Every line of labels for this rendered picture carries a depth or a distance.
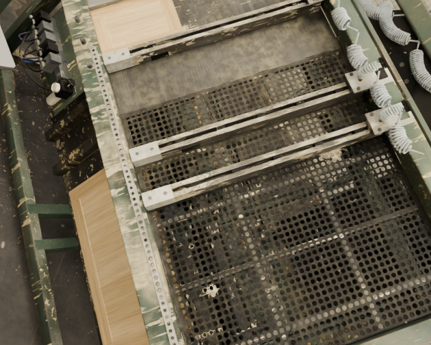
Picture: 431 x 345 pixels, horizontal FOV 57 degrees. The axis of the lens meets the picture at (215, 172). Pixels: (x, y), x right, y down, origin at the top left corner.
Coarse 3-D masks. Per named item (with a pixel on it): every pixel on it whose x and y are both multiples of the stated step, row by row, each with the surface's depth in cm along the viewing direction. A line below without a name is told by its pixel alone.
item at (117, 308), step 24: (72, 192) 219; (96, 192) 208; (96, 216) 207; (96, 240) 205; (120, 240) 196; (96, 264) 204; (120, 264) 194; (96, 288) 202; (120, 288) 193; (96, 312) 200; (120, 312) 192; (120, 336) 190; (144, 336) 181
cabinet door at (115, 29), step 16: (128, 0) 201; (144, 0) 200; (160, 0) 200; (96, 16) 198; (112, 16) 198; (128, 16) 198; (144, 16) 198; (160, 16) 197; (176, 16) 197; (96, 32) 195; (112, 32) 195; (128, 32) 195; (144, 32) 195; (160, 32) 195; (176, 32) 194; (112, 48) 192
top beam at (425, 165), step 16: (336, 0) 188; (352, 16) 185; (336, 32) 192; (352, 32) 182; (368, 48) 179; (368, 96) 181; (400, 96) 171; (416, 128) 166; (416, 144) 164; (400, 160) 172; (416, 160) 162; (416, 176) 164
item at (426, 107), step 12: (396, 12) 219; (372, 24) 226; (384, 24) 222; (396, 24) 218; (408, 24) 215; (384, 36) 221; (384, 48) 221; (396, 48) 217; (408, 48) 214; (420, 48) 211; (336, 60) 236; (348, 60) 231; (396, 60) 216; (408, 60) 213; (324, 72) 239; (408, 72) 212; (336, 84) 234; (408, 84) 212; (420, 96) 209; (348, 108) 229; (420, 108) 208; (348, 120) 229; (360, 120) 225; (384, 132) 217; (360, 144) 224
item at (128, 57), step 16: (288, 0) 192; (304, 0) 191; (320, 0) 187; (240, 16) 190; (256, 16) 189; (272, 16) 190; (288, 16) 194; (192, 32) 188; (208, 32) 187; (224, 32) 189; (240, 32) 193; (128, 48) 186; (144, 48) 187; (160, 48) 185; (176, 48) 188; (192, 48) 192; (112, 64) 184; (128, 64) 188
